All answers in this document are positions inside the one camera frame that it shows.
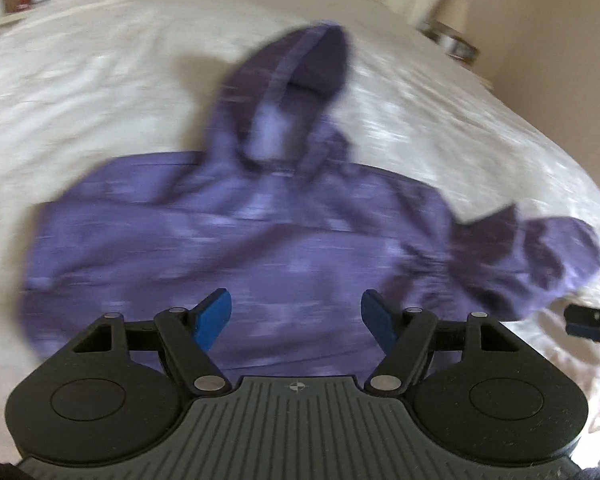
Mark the cream table lamp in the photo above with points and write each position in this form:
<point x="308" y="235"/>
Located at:
<point x="450" y="12"/>

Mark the white embroidered bedspread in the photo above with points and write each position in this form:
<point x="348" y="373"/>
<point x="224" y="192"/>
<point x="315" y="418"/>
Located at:
<point x="105" y="85"/>

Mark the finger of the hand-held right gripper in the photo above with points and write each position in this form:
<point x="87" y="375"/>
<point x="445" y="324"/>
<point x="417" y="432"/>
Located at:
<point x="587" y="331"/>

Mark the purple marbled hoodie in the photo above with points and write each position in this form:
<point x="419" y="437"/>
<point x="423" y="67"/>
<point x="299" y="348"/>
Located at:
<point x="260" y="240"/>

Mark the dark-topped nightstand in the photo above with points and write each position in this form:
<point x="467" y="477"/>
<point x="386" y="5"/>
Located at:
<point x="455" y="47"/>

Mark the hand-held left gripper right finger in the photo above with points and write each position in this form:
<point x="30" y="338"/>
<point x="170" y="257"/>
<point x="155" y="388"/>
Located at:
<point x="377" y="317"/>

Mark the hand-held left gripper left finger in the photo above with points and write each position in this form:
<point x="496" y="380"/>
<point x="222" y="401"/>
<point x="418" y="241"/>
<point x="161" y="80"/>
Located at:
<point x="212" y="316"/>

